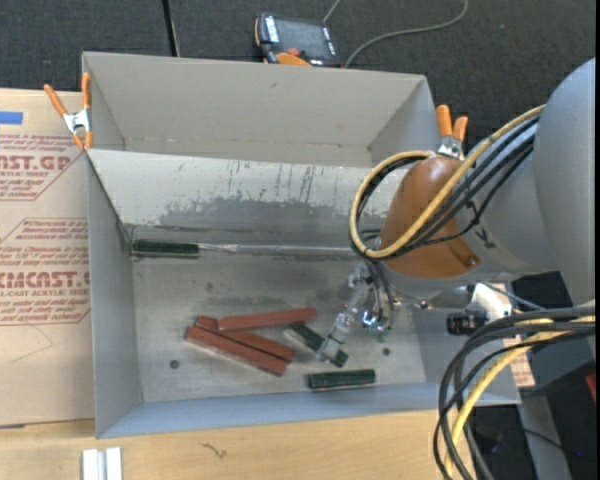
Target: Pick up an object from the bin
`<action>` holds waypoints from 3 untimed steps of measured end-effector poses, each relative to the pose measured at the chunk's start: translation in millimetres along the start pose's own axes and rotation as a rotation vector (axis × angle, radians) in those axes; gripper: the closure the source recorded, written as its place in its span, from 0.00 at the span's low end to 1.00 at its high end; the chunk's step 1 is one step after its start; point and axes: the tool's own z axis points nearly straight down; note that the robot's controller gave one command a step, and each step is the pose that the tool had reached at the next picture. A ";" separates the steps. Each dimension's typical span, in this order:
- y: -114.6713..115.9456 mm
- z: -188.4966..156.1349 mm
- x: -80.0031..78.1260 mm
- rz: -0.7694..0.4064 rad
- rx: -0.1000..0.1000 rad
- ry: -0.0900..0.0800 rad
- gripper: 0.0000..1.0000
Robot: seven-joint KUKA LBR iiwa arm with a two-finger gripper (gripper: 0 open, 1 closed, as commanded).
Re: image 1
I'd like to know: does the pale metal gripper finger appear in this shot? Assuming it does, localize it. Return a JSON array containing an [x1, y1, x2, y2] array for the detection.
[[337, 263, 370, 314], [315, 309, 355, 364]]

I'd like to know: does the dark green flat block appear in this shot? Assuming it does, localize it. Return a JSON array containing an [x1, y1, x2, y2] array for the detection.
[[130, 239, 201, 259], [307, 368, 377, 392], [283, 322, 350, 369]]

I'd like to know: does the red-brown flat block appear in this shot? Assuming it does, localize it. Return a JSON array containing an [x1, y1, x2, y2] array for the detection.
[[217, 307, 318, 333], [195, 315, 298, 363], [183, 325, 289, 378]]

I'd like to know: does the grey metal bin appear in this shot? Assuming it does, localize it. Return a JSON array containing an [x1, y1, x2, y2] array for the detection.
[[81, 51, 522, 440]]

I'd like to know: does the brown cardboard board, red print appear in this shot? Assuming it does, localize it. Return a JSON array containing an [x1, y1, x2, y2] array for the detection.
[[0, 86, 97, 430]]

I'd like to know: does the black cylinder on white bracket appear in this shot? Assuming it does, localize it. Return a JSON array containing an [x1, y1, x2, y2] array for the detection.
[[446, 282, 514, 337]]

